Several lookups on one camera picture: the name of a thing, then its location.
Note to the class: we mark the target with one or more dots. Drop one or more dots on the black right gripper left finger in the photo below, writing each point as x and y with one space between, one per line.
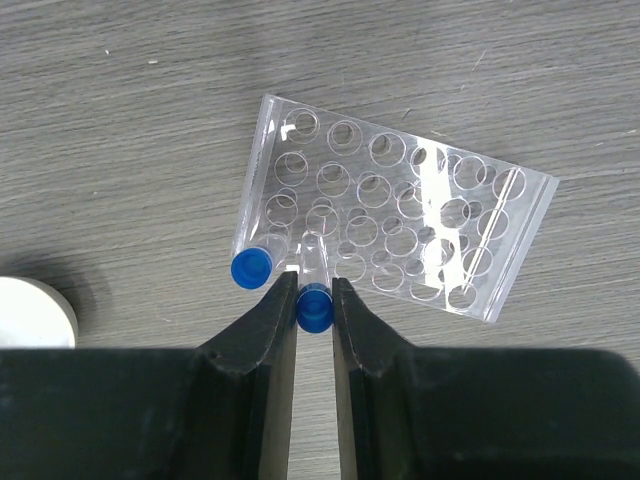
221 410

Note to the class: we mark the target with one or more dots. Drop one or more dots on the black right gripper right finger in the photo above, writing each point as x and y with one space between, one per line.
410 412

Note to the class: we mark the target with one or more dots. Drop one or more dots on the blue-capped test tube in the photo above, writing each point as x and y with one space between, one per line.
314 307
252 267

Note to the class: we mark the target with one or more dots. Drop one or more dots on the clear acrylic test tube rack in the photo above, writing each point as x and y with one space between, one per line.
401 215

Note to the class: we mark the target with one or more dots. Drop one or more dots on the large white porcelain dish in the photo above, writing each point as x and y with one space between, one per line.
35 315

